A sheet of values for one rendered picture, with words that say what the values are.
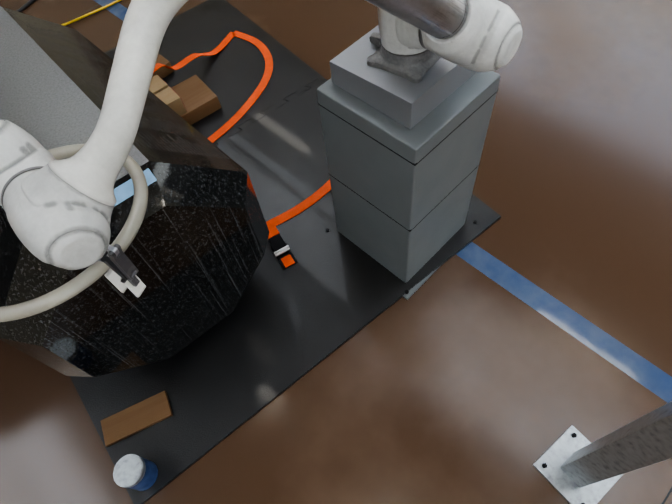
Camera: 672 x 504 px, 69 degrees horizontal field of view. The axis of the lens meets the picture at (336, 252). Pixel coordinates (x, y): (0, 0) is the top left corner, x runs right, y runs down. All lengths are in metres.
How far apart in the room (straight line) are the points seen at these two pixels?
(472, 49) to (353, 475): 1.36
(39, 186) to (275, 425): 1.33
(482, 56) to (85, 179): 0.88
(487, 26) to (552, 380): 1.27
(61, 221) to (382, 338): 1.43
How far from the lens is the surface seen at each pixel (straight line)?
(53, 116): 1.71
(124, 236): 1.10
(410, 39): 1.38
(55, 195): 0.77
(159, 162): 1.45
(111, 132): 0.79
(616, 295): 2.22
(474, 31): 1.22
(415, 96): 1.40
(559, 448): 1.93
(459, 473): 1.85
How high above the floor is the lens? 1.82
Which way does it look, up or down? 58 degrees down
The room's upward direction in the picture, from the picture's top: 9 degrees counter-clockwise
